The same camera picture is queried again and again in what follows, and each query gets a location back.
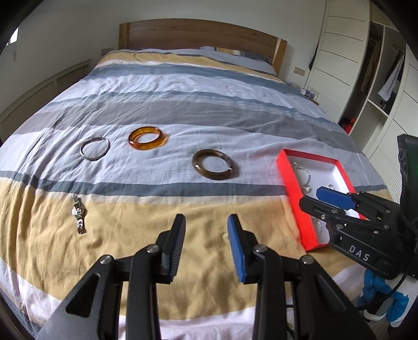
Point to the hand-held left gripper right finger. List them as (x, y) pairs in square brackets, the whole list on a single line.
[(235, 245)]

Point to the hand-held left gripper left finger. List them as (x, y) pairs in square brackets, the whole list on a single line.
[(174, 242)]

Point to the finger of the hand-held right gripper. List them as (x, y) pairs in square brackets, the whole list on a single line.
[(323, 212), (336, 196)]

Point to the red jewelry box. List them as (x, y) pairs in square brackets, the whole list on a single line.
[(294, 202)]

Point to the person's right hand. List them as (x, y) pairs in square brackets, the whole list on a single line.
[(375, 284)]

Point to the dark brown bangle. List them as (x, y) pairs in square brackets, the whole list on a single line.
[(209, 175)]

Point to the amber bangle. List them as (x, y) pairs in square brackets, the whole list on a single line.
[(145, 146)]

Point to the silver wristwatch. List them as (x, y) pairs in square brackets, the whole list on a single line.
[(78, 212)]

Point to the bedside clutter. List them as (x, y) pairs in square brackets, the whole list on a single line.
[(310, 93)]

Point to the open closet shelving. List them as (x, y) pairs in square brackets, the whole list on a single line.
[(385, 81)]

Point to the silver bangle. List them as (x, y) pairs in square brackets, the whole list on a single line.
[(81, 151)]

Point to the bed with striped duvet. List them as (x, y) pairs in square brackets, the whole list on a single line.
[(147, 91)]

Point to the grey pillow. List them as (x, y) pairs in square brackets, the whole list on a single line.
[(241, 59)]

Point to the wooden headboard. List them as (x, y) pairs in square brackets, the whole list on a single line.
[(196, 34)]

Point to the low beige wall cabinet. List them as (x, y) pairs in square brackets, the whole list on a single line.
[(39, 94)]

